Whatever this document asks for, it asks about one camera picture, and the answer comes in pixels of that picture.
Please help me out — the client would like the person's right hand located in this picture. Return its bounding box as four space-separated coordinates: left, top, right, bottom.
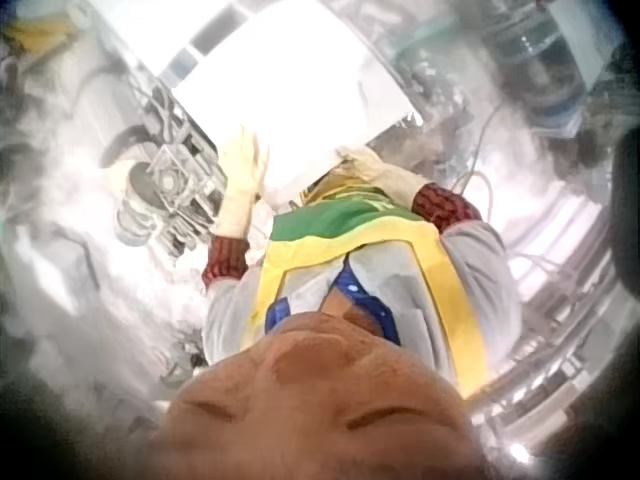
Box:
333 144 404 197

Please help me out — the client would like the person's left hand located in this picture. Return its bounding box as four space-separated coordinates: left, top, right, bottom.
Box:
218 124 272 203

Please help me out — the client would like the large white sheet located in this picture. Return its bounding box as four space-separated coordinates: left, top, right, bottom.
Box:
158 0 427 202

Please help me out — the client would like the metal machine assembly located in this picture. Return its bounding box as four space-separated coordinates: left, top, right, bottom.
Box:
113 83 227 257

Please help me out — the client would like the clear blue water bottle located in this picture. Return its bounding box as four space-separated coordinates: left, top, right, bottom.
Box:
492 0 604 137

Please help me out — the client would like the yellow object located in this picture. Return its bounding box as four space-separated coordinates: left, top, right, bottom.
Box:
0 18 52 57

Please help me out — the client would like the black curved hose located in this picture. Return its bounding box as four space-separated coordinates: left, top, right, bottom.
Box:
98 124 151 169

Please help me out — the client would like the white cable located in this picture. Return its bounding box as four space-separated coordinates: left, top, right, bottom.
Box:
448 168 497 227

